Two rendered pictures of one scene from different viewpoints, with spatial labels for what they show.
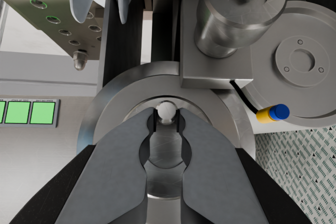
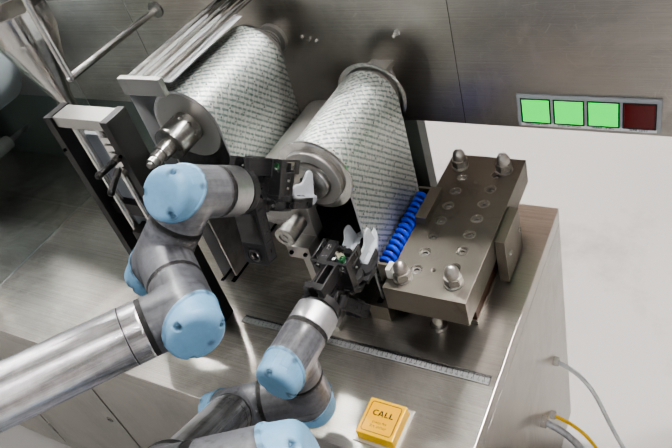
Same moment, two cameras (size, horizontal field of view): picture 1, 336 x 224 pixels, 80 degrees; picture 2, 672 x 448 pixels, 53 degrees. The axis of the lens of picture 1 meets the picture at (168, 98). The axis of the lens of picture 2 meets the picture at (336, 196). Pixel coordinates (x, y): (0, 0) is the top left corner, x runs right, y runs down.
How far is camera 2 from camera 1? 108 cm
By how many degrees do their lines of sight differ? 42
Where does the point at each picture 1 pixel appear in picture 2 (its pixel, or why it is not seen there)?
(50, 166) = (513, 51)
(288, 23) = (279, 215)
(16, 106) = (571, 119)
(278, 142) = (274, 119)
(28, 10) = (487, 229)
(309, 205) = (248, 106)
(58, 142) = (509, 77)
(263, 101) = not seen: hidden behind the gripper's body
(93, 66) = not seen: outside the picture
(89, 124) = (348, 186)
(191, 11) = (311, 229)
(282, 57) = not seen: hidden behind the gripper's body
